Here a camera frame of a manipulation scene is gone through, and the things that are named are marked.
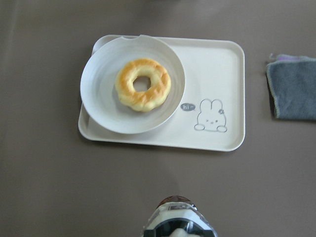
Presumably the tea bottle white cap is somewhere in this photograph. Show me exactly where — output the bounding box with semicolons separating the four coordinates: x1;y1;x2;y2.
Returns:
141;196;218;237

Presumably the cream bunny tray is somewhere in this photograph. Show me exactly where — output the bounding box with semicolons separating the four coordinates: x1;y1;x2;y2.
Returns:
78;35;245;151

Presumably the glazed donut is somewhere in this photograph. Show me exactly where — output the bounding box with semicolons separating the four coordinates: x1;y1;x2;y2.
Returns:
115;58;171;112

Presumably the white round plate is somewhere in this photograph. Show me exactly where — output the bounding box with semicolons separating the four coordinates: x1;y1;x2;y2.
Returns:
80;35;185;134

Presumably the grey folded cloth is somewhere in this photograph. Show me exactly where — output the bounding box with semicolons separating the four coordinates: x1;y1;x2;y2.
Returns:
266;54;316;120

